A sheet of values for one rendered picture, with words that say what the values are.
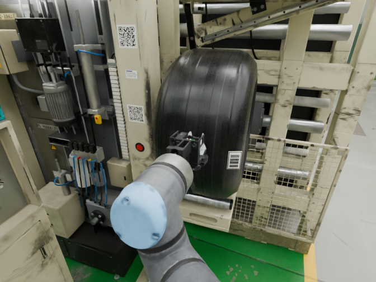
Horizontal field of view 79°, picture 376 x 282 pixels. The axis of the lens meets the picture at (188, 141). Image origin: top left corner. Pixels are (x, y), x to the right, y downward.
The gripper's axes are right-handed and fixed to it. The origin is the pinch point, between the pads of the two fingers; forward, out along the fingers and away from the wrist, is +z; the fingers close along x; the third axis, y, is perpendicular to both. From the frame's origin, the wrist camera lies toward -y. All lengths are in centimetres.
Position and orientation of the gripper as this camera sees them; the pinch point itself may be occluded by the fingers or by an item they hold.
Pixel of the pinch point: (198, 146)
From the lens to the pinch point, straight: 67.3
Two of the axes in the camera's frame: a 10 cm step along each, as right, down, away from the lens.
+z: 3.1, -3.5, 8.8
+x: -9.5, -1.4, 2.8
